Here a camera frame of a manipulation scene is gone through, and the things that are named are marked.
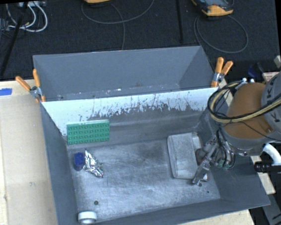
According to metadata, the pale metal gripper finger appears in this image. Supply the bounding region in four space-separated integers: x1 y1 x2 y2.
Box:
189 162 209 186
197 169 211 187

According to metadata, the clear plastic box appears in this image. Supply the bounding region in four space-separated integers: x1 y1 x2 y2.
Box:
166 131 206 182

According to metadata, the grey metal bin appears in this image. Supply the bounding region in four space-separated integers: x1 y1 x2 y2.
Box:
32 32 274 225

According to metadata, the crumpled silver foil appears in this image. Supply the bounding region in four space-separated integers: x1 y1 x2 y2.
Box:
80 148 105 180

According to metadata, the green studded flat block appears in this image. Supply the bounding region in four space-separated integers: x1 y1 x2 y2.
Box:
65 119 113 146

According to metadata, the white tape roll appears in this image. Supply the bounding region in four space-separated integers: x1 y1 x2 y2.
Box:
76 210 98 225

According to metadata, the blue cylinder cap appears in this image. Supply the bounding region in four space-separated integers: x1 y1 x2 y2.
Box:
72 151 87 172

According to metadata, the pale wood flat board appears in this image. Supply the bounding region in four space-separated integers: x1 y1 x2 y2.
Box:
0 91 59 225

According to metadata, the black cylinder on white bracket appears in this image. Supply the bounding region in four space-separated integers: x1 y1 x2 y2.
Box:
251 141 281 177

